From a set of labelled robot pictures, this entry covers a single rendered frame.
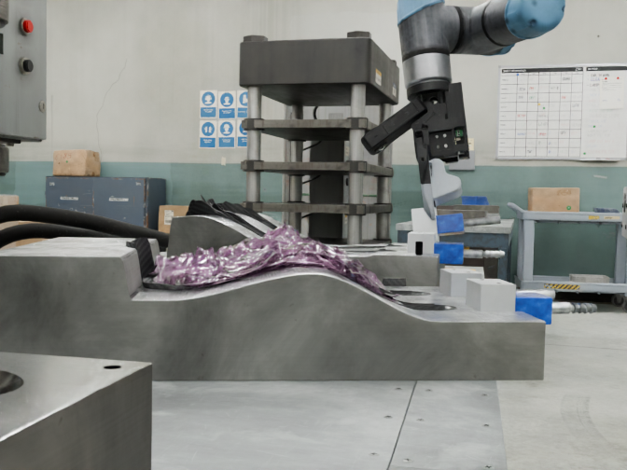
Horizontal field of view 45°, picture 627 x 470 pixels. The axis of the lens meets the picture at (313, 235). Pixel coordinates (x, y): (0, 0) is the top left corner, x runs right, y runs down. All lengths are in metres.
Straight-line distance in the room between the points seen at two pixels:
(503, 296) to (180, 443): 0.38
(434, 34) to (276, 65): 4.06
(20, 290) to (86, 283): 0.06
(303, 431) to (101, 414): 0.20
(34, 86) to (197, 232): 0.75
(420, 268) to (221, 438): 0.53
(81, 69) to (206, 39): 1.55
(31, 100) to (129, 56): 7.10
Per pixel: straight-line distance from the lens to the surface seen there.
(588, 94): 7.61
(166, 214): 7.98
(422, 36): 1.20
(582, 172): 7.56
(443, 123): 1.16
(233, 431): 0.55
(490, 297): 0.77
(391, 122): 1.18
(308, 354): 0.68
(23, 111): 1.68
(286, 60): 5.22
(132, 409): 0.42
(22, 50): 1.69
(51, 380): 0.41
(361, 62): 5.08
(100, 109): 8.88
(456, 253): 1.04
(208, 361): 0.68
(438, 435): 0.55
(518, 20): 1.14
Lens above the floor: 0.97
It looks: 3 degrees down
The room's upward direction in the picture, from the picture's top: 1 degrees clockwise
